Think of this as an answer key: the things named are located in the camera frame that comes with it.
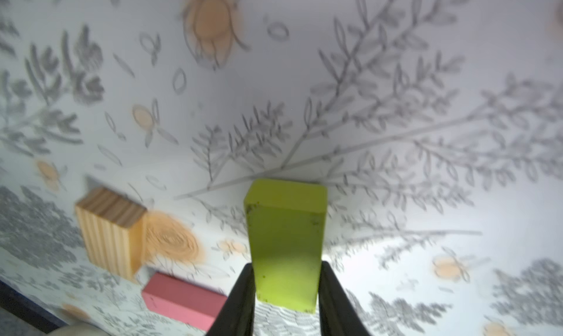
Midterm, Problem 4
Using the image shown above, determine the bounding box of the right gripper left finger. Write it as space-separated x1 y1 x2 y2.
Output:
206 264 256 336

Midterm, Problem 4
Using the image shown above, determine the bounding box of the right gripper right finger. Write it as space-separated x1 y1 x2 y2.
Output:
318 261 369 336

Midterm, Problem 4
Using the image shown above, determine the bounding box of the pink block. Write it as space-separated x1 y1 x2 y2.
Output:
142 273 227 332

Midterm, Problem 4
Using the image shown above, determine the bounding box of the green block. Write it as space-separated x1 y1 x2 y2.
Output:
243 178 328 314

